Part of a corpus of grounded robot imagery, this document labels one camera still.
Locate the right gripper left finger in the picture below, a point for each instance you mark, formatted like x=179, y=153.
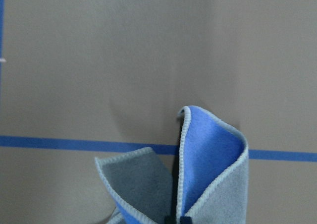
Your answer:
x=168, y=220

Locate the blue and grey towel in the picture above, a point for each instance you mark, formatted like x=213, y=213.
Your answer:
x=212, y=184

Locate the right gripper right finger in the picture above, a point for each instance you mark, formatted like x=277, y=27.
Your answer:
x=185, y=220

